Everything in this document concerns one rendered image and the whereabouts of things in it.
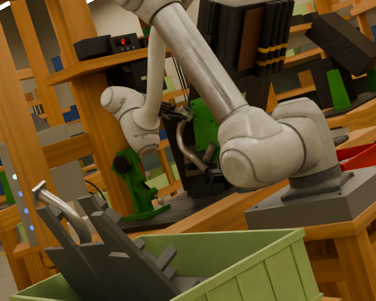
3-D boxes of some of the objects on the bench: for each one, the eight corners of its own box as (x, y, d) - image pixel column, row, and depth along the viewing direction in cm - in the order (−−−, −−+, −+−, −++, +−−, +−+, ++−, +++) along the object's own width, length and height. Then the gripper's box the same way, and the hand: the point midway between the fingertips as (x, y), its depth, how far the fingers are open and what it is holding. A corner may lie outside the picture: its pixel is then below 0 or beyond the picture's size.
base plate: (335, 144, 303) (333, 140, 303) (179, 227, 223) (178, 221, 223) (263, 159, 332) (262, 154, 331) (103, 236, 252) (101, 231, 252)
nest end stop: (219, 186, 259) (224, 175, 257) (209, 186, 255) (214, 175, 253) (217, 184, 260) (222, 173, 258) (207, 185, 255) (212, 173, 254)
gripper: (163, 110, 245) (204, 119, 262) (141, 86, 254) (182, 97, 272) (153, 126, 247) (194, 134, 265) (132, 103, 257) (173, 111, 274)
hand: (182, 114), depth 266 cm, fingers closed on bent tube, 3 cm apart
